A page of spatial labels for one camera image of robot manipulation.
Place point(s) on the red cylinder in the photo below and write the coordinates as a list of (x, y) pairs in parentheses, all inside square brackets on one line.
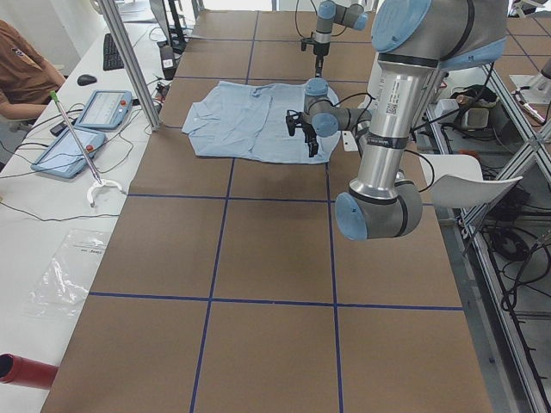
[(17, 370)]

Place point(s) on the blue teach pendant tablet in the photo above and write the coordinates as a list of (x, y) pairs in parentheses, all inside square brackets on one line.
[(106, 109)]

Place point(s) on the black computer mouse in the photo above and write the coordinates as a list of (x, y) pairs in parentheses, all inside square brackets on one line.
[(86, 79)]

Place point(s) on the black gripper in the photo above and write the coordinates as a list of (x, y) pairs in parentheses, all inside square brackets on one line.
[(307, 129), (318, 52)]

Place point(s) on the person in brown shirt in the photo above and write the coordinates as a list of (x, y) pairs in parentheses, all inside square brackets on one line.
[(27, 78)]

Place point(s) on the clear plastic bag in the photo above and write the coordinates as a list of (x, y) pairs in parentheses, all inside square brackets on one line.
[(64, 286)]

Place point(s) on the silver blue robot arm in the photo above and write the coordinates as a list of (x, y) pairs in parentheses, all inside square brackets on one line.
[(413, 39), (330, 14)]

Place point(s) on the grey aluminium frame post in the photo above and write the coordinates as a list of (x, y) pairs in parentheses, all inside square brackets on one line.
[(116, 27)]

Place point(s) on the black keyboard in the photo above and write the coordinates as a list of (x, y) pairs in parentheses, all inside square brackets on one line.
[(112, 59)]

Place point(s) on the white plastic chair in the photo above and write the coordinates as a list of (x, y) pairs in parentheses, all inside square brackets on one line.
[(458, 182)]

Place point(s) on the light blue button shirt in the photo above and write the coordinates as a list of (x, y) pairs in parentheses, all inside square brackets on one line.
[(248, 121)]

